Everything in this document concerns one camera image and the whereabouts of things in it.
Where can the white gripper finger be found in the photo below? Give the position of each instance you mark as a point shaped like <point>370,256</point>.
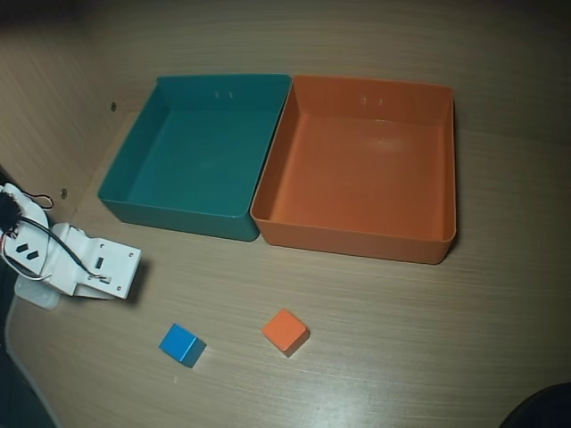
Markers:
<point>102,296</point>

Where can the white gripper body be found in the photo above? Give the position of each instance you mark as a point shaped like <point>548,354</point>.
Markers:
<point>112,269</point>

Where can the blue cube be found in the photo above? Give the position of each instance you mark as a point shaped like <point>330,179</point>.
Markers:
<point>180,343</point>

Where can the orange cube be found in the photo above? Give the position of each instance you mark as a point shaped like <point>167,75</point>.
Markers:
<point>283,330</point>

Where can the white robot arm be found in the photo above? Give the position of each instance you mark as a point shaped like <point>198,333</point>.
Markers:
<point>29,236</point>

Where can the teal plastic box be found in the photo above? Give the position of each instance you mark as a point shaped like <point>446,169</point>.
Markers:
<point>192,156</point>

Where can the orange plastic box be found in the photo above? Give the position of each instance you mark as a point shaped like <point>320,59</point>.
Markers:
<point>357,178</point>

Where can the white foam pad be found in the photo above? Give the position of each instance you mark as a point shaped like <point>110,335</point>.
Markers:
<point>38,296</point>

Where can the dark round object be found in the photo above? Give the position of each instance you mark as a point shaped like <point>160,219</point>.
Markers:
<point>548,410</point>

